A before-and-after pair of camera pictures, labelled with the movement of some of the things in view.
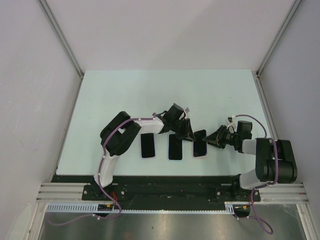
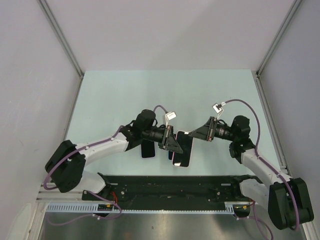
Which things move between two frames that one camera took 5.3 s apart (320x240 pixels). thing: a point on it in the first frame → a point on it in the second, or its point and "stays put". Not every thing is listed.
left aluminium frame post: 61,36 stays put
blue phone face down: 199,146 → 185,143
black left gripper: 187,133 → 168,141
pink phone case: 200,147 → 185,141
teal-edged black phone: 147,145 stays put
